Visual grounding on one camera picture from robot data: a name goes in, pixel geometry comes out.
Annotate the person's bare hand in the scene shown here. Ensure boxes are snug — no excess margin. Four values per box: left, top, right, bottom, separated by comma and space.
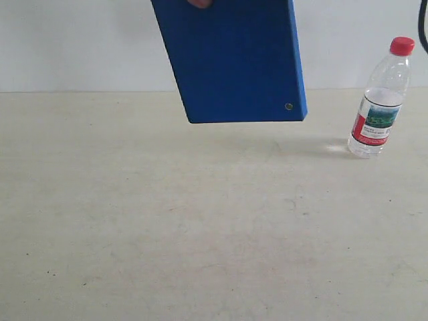
187, 0, 213, 9

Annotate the blue binder notebook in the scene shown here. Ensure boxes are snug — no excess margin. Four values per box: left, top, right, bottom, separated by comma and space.
152, 0, 308, 124

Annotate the clear plastic water bottle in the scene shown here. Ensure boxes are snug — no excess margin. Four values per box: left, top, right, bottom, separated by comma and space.
348, 37, 415, 158

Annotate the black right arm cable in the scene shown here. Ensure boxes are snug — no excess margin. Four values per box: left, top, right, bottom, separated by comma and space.
417, 0, 428, 54

